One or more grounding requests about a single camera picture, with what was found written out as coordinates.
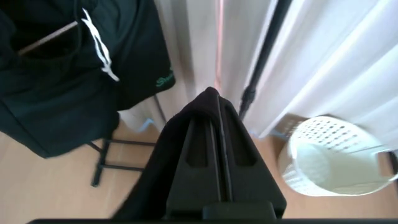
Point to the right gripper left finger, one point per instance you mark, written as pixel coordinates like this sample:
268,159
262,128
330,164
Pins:
192,186

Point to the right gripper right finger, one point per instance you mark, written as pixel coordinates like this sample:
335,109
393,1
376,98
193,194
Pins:
255,183

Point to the black garment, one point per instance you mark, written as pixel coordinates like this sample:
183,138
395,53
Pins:
161,155

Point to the black shorts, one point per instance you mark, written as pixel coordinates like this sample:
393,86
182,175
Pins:
62,93

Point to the pink clothes hanger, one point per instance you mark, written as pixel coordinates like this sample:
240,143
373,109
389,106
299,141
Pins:
219,37
46,38

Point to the white laundry basket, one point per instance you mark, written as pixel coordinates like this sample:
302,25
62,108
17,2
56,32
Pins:
326,168

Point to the black clothes rack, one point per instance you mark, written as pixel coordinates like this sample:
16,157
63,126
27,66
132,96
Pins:
264,53

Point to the beige curtain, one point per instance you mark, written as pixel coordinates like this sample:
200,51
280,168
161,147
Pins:
326,62

